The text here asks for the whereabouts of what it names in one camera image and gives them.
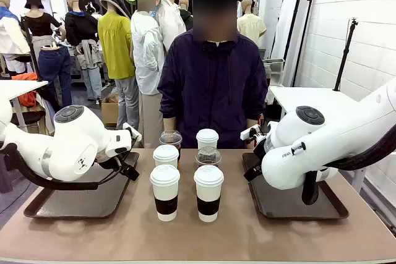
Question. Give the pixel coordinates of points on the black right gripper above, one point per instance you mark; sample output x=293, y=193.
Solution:
x=259, y=148

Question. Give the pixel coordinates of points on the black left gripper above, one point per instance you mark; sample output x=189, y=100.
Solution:
x=109, y=156

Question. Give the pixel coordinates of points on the tall white sleeved paper cup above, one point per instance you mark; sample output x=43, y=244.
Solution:
x=165, y=189
x=208, y=189

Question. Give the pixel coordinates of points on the short white lidded paper cup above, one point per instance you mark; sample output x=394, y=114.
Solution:
x=165, y=155
x=207, y=138

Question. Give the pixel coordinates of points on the clear dome-lid iced coffee cup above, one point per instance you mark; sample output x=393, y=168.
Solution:
x=208, y=155
x=170, y=138

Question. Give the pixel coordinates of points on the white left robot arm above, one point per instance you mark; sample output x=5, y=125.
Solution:
x=71, y=140

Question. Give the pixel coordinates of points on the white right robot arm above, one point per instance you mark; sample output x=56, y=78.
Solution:
x=325, y=140

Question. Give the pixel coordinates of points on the dark brown plastic tray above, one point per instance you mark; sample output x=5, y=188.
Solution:
x=278, y=202
x=77, y=202

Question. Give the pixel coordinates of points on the person's left hand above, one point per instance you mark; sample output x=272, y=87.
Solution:
x=252, y=123

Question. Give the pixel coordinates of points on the person's right hand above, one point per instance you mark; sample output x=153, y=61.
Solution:
x=169, y=124

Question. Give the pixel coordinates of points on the brown cardboard box on floor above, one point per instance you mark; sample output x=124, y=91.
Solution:
x=109, y=112

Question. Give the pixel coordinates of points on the person in navy jacket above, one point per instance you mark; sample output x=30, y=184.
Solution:
x=213, y=91

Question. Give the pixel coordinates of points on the mannequin with green checked hat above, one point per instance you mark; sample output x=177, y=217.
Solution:
x=148, y=57

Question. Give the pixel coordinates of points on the mannequin in yellow shirt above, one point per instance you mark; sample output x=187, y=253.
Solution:
x=116, y=47

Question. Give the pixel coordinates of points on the orange garment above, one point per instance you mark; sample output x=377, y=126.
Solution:
x=28, y=97

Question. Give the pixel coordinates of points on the mannequin legs in blue jeans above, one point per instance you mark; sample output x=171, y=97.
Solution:
x=54, y=66

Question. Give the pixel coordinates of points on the white table with orange clothes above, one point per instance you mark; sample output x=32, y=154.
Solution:
x=18, y=86

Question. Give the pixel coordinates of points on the mannequin in cream shirt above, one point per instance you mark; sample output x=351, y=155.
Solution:
x=250, y=27

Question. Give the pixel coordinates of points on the mannequin in black hoodie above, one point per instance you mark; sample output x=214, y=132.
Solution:
x=82, y=32

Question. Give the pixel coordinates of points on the tall mannequin in white shirt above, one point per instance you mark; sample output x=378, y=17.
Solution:
x=173, y=23

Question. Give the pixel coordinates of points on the black slanted stand pole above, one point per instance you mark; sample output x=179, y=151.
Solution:
x=31, y=47

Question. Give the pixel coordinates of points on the mannequin in dark green top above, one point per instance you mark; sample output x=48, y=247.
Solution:
x=186, y=16

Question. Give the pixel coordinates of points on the mannequin with black bucket hat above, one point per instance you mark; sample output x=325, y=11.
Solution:
x=40, y=26

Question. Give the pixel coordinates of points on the mannequin in white blue jacket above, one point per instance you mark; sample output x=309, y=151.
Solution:
x=10, y=35

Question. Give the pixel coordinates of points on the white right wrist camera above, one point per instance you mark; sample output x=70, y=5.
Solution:
x=249, y=132

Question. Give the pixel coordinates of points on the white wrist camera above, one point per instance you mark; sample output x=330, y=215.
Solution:
x=132, y=131
x=249, y=132

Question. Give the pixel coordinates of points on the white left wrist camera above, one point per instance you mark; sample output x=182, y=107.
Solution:
x=132, y=131

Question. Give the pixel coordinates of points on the black camera tripod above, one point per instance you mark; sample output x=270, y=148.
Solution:
x=345, y=53

